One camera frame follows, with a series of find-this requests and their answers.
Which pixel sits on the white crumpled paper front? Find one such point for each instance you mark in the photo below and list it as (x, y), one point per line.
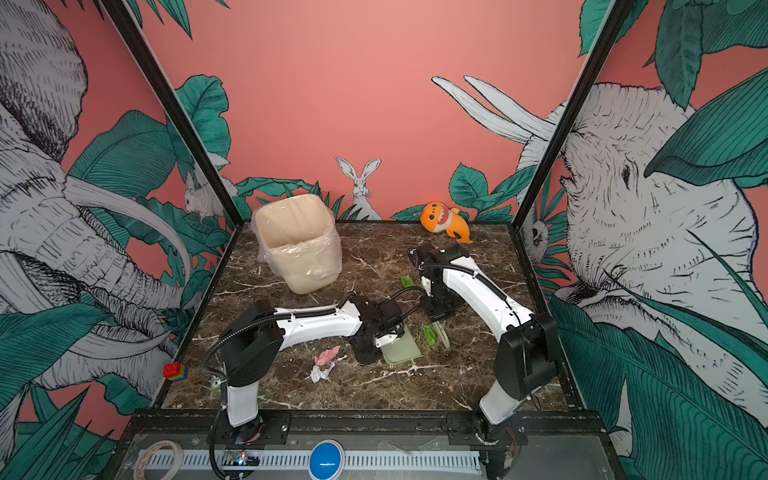
(321, 372)

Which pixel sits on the black right corner frame post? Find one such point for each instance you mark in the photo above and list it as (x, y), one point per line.
(608, 33)

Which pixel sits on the beige bin with plastic liner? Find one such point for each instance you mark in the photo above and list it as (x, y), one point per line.
(298, 240)

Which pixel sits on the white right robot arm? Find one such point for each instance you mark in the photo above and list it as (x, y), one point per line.
(528, 345)

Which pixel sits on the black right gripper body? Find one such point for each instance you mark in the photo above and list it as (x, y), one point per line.
(441, 304)

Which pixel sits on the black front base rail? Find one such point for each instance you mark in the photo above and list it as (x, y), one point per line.
(275, 427)

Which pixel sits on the black corner frame post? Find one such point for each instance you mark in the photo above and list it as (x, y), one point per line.
(131, 34)
(608, 33)

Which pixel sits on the green plastic dustpan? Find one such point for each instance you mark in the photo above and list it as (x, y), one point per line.
(398, 350)

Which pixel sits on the green hand brush white bristles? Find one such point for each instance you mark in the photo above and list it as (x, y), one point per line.
(441, 333)

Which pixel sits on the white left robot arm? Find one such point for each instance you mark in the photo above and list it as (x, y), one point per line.
(245, 351)

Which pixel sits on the red toy block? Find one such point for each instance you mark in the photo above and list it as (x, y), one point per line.
(175, 372)

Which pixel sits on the small green paper scrap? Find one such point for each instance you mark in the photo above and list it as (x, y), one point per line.
(429, 335)
(406, 281)

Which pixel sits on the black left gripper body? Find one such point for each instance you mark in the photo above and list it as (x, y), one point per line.
(368, 353)

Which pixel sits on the white slotted cable duct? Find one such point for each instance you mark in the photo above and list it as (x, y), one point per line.
(464, 462)

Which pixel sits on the black left corner frame post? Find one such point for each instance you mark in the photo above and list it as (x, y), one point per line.
(131, 34)

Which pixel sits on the pink paper scrap front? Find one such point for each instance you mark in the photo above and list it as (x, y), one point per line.
(327, 356)

